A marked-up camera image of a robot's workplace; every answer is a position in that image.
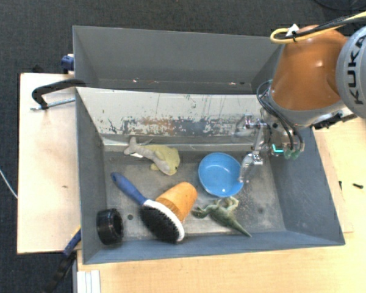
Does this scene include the yellow and grey plush whale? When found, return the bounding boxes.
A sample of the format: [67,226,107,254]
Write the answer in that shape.
[123,136,181,176]

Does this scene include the blue bowl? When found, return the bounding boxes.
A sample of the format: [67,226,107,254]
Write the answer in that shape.
[198,151,245,197]

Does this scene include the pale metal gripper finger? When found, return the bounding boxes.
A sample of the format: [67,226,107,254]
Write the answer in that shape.
[237,151,264,184]
[232,114,263,143]

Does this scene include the grey metal bin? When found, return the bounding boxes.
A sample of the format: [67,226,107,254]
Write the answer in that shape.
[72,25,346,265]

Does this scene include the orange cup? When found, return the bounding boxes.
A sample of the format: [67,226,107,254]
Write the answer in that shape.
[155,181,199,224]

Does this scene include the green toy dinosaur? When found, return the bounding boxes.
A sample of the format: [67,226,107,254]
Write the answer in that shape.
[191,196,253,239]

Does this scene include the pale wood flat board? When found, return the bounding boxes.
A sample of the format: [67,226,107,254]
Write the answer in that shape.
[16,73,82,255]

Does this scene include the blue-handled black brush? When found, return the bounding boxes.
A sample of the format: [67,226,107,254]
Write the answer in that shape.
[110,172,186,245]

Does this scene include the black round cap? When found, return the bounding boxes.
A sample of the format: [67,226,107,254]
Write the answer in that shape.
[96,208,124,246]

